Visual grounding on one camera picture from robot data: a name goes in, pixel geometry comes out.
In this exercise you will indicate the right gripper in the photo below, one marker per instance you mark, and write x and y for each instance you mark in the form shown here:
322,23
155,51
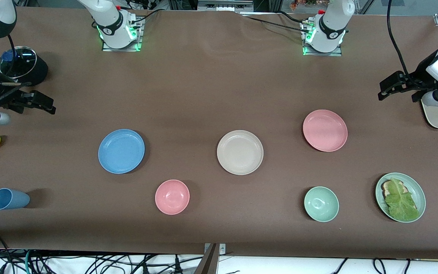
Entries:
5,99

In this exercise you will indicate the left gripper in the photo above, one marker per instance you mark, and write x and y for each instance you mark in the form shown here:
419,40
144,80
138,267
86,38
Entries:
421,79

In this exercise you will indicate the pink plate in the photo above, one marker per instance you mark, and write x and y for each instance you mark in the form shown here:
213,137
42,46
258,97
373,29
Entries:
324,130

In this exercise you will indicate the blue plate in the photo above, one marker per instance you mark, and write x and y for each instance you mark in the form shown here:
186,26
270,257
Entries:
121,151

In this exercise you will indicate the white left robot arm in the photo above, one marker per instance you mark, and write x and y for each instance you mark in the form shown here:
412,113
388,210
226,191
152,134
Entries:
331,23

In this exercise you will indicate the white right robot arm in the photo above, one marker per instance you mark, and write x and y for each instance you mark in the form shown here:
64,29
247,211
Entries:
112,23

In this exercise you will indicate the glass lid with blue knob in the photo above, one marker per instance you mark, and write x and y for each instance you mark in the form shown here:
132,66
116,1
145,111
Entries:
23,62

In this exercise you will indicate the toasted bread slice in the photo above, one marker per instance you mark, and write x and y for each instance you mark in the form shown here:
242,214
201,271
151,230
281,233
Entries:
385,187

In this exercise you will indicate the blue cup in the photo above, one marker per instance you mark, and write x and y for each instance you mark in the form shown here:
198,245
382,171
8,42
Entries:
10,199

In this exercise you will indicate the green plate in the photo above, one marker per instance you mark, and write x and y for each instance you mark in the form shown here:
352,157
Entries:
419,196

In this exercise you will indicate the green lettuce leaf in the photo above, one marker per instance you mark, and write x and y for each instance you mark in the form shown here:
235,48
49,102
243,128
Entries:
399,201

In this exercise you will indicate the orange toy food pile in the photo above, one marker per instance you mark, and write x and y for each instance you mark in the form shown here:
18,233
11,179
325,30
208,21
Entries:
306,3

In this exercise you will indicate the green bowl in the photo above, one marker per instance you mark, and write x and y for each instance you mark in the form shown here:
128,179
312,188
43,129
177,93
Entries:
321,204

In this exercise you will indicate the pink bowl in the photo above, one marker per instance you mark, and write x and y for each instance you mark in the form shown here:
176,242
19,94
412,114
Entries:
172,197

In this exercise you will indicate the brown table cover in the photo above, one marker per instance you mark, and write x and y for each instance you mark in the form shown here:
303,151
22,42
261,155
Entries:
203,95

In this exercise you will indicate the beige plate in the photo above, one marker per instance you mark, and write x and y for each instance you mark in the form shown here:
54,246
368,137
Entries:
240,152

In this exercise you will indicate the grey power strip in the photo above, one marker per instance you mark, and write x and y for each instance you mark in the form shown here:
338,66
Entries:
224,5

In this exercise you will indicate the dark diagonal strut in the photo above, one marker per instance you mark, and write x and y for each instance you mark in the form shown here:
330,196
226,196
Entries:
208,264

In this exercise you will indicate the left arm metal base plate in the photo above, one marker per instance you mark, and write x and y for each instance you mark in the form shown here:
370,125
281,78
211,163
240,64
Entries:
321,54

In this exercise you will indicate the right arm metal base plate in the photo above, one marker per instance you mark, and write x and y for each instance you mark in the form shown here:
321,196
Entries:
122,49

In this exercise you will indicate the metal table edge bracket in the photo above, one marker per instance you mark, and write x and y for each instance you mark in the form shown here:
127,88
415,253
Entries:
222,249

